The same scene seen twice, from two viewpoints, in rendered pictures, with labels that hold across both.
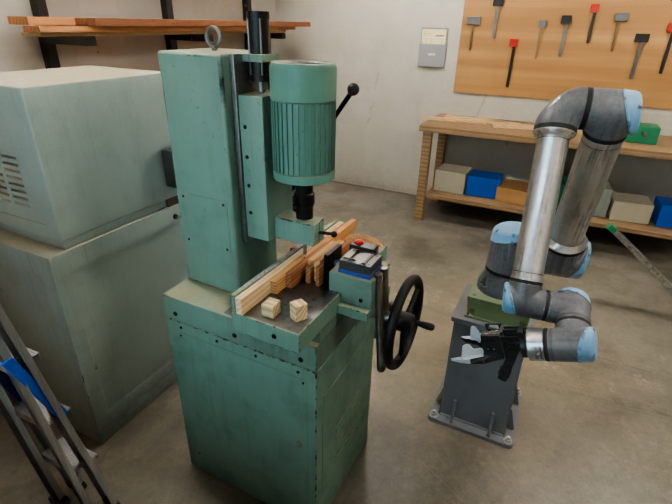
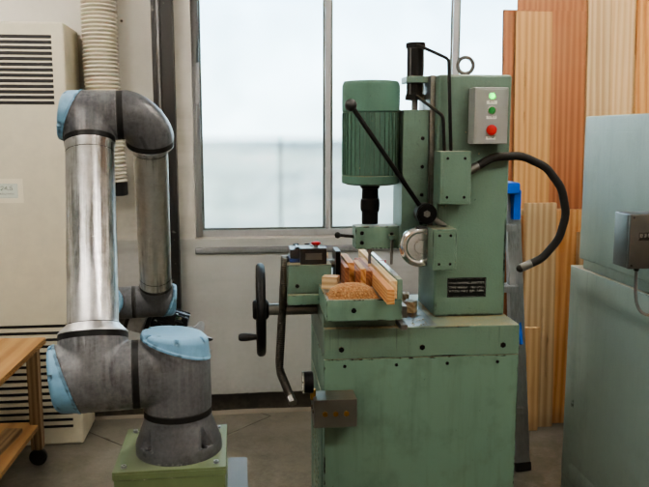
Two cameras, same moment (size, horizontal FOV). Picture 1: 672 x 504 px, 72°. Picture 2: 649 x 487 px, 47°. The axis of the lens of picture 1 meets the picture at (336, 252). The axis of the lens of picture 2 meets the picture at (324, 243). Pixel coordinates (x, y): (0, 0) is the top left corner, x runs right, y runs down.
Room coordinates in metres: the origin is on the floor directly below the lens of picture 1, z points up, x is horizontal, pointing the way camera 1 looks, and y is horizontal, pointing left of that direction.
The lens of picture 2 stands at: (3.15, -1.26, 1.35)
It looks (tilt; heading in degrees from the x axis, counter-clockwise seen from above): 8 degrees down; 147
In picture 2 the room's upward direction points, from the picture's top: straight up
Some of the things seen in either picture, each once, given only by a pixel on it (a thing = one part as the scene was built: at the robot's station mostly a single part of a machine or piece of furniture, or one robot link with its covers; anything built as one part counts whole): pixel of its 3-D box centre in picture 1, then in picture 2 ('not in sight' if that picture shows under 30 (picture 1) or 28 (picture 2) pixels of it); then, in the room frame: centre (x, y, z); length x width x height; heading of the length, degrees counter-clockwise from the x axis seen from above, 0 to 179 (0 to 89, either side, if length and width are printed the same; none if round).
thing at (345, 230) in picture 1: (319, 251); (374, 277); (1.37, 0.06, 0.92); 0.54 x 0.02 x 0.04; 153
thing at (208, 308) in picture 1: (274, 296); (407, 323); (1.34, 0.21, 0.76); 0.57 x 0.45 x 0.09; 63
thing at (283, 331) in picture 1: (333, 285); (334, 288); (1.23, 0.00, 0.87); 0.61 x 0.30 x 0.06; 153
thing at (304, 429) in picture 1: (279, 387); (404, 443); (1.34, 0.20, 0.36); 0.58 x 0.45 x 0.71; 63
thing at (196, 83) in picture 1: (224, 174); (462, 194); (1.41, 0.36, 1.16); 0.22 x 0.22 x 0.72; 63
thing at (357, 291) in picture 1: (359, 280); (307, 274); (1.19, -0.07, 0.92); 0.15 x 0.13 x 0.09; 153
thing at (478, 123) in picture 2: not in sight; (488, 116); (1.55, 0.32, 1.40); 0.10 x 0.06 x 0.16; 63
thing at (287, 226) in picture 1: (299, 229); (376, 239); (1.30, 0.11, 1.03); 0.14 x 0.07 x 0.09; 63
